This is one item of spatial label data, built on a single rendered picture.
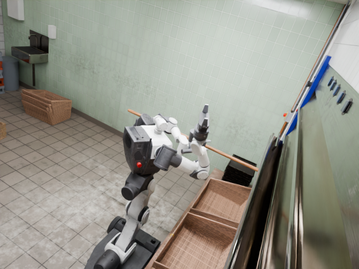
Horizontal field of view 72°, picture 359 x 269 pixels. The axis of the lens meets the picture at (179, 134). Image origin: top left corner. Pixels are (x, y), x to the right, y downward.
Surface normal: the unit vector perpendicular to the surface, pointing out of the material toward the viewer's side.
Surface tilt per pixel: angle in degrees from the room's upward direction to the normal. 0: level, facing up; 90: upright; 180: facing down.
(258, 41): 90
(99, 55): 90
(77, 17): 90
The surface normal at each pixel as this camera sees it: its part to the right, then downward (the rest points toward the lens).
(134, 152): 0.46, 0.52
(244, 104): -0.43, 0.33
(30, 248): 0.25, -0.85
